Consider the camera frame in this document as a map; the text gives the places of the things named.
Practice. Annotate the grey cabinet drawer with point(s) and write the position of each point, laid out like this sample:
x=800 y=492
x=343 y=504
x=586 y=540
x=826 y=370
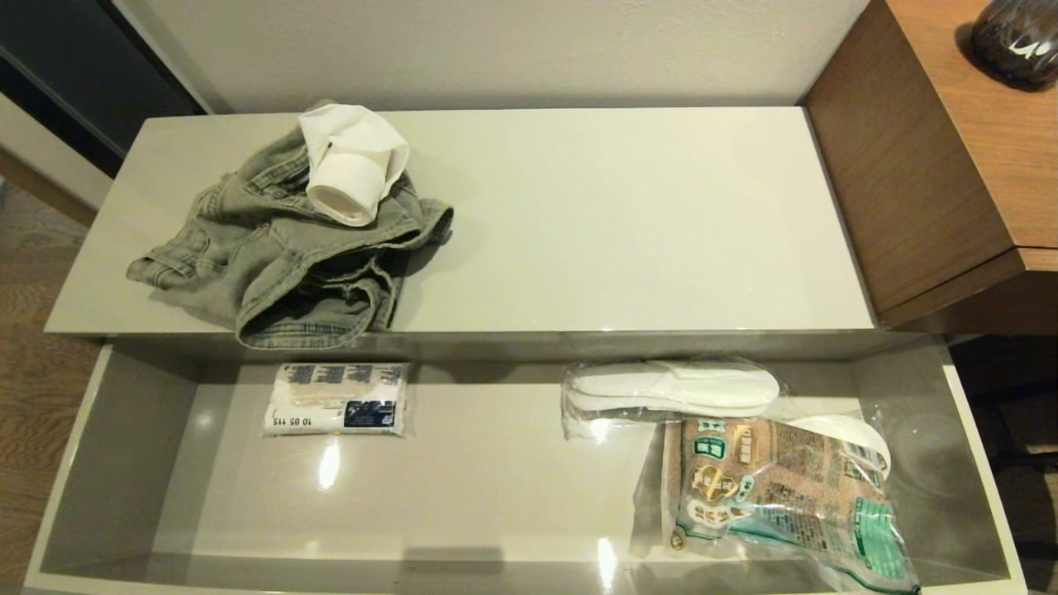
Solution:
x=496 y=496

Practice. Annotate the white toilet paper roll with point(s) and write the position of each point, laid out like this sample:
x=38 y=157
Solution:
x=351 y=169

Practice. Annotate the grey denim shorts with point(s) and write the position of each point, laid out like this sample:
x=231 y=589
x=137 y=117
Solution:
x=273 y=256

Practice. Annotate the grey glossy low cabinet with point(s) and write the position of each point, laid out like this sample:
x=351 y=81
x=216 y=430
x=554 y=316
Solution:
x=595 y=215

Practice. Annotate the white slippers in plastic bag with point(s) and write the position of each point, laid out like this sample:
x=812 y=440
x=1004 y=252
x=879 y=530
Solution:
x=669 y=388

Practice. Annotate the white and blue tissue pack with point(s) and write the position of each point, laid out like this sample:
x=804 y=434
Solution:
x=335 y=401

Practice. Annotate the brown and green snack bag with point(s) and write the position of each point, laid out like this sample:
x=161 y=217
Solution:
x=769 y=496

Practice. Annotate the white paper plates pack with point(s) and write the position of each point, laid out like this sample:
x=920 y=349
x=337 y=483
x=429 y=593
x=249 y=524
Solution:
x=855 y=438

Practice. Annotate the brown wooden desk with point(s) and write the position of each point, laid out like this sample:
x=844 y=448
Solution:
x=926 y=149

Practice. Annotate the dark door panel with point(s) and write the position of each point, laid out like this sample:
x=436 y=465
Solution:
x=83 y=66

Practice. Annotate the dark glossy vase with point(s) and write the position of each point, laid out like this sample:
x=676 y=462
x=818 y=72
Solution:
x=1017 y=41

